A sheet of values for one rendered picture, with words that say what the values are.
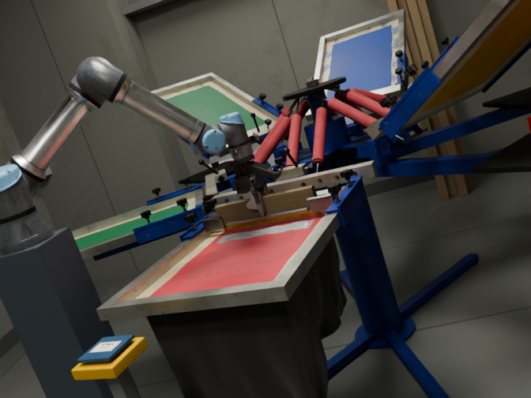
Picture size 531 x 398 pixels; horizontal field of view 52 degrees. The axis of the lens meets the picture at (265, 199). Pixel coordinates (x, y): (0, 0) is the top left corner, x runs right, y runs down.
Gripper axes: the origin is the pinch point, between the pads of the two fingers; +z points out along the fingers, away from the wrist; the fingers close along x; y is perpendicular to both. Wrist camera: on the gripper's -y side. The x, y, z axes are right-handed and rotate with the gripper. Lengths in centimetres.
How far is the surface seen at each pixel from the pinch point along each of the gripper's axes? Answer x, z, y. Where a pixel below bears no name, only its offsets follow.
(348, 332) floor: -87, 101, 21
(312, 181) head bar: -21.6, -1.6, -10.8
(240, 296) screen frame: 60, 3, -17
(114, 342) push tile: 76, 4, 11
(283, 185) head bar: -21.6, -2.2, 1.2
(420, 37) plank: -319, -31, -21
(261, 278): 46.0, 5.3, -16.1
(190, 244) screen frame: 13.7, 3.0, 25.4
